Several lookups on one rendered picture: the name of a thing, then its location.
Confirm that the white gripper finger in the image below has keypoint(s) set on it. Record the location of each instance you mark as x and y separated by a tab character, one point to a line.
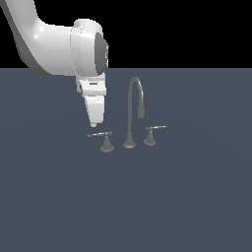
96	110

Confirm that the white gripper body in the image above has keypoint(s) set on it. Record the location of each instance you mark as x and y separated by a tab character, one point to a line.
93	86

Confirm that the grey gooseneck faucet spout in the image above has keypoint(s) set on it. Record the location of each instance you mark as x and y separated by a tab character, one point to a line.
130	108

